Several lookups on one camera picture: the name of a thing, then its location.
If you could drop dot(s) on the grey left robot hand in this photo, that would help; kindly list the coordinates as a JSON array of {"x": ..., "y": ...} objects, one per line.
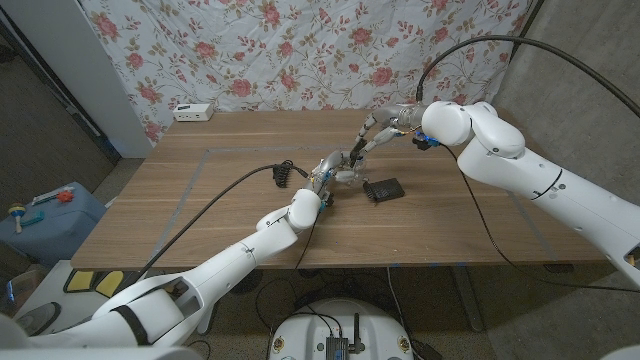
[{"x": 326, "y": 165}]

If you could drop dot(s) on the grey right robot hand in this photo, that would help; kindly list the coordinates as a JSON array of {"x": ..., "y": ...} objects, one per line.
[{"x": 395, "y": 117}]

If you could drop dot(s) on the clear dispenser bottle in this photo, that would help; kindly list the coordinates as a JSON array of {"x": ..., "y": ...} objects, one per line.
[{"x": 351, "y": 171}]

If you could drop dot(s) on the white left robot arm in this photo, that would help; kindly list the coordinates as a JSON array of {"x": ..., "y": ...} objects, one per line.
[{"x": 225, "y": 265}]

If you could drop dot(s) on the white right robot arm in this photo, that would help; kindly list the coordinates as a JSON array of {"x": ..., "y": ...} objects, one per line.
[{"x": 525, "y": 165}]

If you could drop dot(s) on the black card holder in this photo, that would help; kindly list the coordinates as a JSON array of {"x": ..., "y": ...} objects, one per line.
[{"x": 384, "y": 190}]

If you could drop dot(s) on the black hair claw clip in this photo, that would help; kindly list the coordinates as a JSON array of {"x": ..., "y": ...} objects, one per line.
[{"x": 282, "y": 172}]

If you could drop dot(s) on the floral backdrop cloth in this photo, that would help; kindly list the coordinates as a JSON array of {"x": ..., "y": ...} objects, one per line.
[{"x": 300, "y": 50}]

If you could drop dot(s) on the white power strip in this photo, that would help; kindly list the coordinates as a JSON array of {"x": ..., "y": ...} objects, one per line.
[{"x": 192, "y": 112}]

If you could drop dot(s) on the black backdrop stand pole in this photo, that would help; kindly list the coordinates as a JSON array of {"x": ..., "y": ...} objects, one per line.
[{"x": 526, "y": 31}]

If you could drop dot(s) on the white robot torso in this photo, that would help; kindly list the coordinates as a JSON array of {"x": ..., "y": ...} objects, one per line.
[{"x": 300, "y": 335}]

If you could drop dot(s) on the grey module with antenna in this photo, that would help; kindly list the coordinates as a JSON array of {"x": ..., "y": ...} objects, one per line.
[{"x": 337, "y": 347}]

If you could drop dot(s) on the dark table leg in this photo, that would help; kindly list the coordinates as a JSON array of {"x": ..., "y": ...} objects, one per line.
[{"x": 467, "y": 300}]

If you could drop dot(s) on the white table leg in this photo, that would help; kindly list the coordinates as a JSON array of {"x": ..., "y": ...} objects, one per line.
[{"x": 206, "y": 324}]

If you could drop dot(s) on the black desk control panel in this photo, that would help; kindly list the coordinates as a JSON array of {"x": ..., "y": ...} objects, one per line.
[{"x": 559, "y": 268}]

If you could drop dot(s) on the yellow black floor mat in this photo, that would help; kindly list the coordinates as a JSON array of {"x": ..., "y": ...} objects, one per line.
[{"x": 80, "y": 280}]

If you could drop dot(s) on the white pillar panel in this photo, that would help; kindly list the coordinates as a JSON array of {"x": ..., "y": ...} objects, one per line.
[{"x": 75, "y": 60}]

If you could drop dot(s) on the blue storage box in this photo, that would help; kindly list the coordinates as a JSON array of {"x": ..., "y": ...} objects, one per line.
[{"x": 55, "y": 235}]

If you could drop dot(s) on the teal toy piece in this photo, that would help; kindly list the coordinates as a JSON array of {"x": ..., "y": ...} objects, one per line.
[{"x": 34, "y": 218}]

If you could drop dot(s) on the wooden maraca toy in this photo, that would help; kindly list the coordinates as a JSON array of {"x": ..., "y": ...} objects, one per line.
[{"x": 16, "y": 211}]

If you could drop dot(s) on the grey shoe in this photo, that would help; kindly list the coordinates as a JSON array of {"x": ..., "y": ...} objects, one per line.
[{"x": 35, "y": 320}]

